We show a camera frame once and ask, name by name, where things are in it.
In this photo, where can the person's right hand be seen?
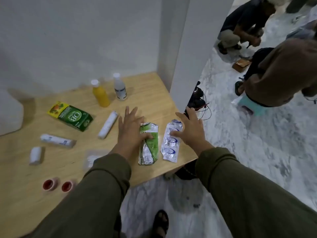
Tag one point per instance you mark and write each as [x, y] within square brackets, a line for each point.
[194, 133]

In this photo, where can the person's left hand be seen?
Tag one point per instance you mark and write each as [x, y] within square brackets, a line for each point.
[128, 136]

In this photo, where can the speckled white gauze roll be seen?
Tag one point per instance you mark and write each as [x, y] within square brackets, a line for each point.
[107, 125]

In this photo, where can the green foil sachet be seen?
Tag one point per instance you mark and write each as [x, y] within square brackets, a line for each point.
[149, 151]

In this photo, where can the white blue sachet strip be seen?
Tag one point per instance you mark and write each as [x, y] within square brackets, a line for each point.
[169, 147]

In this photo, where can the clear cotton swab pack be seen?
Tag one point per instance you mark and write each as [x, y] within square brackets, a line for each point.
[92, 157]

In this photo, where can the white plastic bottle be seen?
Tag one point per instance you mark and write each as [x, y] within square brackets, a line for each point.
[120, 89]

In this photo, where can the yellow liquid bottle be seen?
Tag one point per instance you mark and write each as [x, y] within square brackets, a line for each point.
[101, 96]

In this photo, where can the green medicine box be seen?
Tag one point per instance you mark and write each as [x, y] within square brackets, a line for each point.
[73, 117]

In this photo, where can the long blue print bandage roll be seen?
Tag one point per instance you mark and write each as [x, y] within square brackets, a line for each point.
[58, 140]

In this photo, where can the red core tape roll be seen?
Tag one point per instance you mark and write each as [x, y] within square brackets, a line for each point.
[67, 186]
[49, 185]

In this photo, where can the short blue print bandage roll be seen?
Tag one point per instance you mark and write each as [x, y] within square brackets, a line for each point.
[35, 155]

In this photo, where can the white first aid box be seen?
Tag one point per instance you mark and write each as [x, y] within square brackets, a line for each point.
[10, 114]

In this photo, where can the person's left forearm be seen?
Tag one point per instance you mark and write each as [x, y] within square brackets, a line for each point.
[91, 200]

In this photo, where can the person's right forearm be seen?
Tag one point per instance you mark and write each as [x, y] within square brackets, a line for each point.
[247, 200]

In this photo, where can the person's right black sandal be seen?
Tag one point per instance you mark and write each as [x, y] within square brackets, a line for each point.
[160, 223]

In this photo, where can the wooden table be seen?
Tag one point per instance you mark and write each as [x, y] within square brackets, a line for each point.
[148, 96]

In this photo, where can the teal plastic stool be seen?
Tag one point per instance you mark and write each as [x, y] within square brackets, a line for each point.
[257, 109]

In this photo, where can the brown cardboard box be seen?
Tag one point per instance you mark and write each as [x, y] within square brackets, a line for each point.
[241, 65]

